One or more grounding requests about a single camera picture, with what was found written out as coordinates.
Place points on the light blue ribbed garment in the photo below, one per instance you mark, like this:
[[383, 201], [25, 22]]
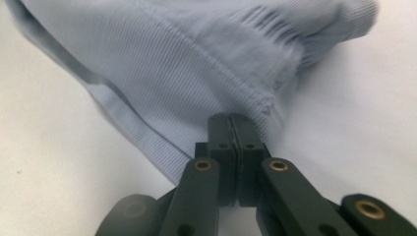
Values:
[[170, 65]]

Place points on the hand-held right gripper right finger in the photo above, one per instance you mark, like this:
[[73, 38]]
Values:
[[247, 141]]

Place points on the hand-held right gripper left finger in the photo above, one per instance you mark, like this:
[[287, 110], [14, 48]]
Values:
[[223, 137]]

